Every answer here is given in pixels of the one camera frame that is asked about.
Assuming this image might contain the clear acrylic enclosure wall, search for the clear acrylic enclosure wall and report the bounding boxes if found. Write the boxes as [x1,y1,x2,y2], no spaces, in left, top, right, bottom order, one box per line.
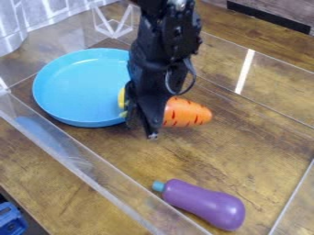
[0,0,314,235]

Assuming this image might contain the yellow toy lemon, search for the yellow toy lemon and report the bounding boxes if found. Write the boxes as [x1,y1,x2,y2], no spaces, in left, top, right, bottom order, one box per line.
[117,88,125,109]

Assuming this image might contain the purple toy eggplant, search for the purple toy eggplant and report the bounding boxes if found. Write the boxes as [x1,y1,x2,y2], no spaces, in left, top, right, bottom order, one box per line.
[152,179,245,231]

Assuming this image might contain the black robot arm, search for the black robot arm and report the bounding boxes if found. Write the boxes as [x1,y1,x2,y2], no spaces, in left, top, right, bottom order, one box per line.
[125,0,201,140]

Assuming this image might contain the white curtain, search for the white curtain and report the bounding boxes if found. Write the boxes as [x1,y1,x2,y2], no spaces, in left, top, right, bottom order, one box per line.
[0,0,117,57]

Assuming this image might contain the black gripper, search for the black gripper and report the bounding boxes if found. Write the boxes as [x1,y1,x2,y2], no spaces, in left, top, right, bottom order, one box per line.
[122,56,188,140]

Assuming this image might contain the black bar in background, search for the black bar in background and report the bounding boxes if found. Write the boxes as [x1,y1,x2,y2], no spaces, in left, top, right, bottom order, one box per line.
[227,0,311,35]

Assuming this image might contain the blue object at corner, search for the blue object at corner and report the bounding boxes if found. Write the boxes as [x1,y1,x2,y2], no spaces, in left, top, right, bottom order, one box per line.
[0,202,28,235]

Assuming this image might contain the orange toy carrot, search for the orange toy carrot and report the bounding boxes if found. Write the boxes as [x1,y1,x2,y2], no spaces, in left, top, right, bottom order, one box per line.
[117,95,213,129]

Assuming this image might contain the blue plastic plate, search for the blue plastic plate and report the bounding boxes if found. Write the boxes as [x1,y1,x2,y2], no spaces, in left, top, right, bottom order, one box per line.
[32,48,129,128]

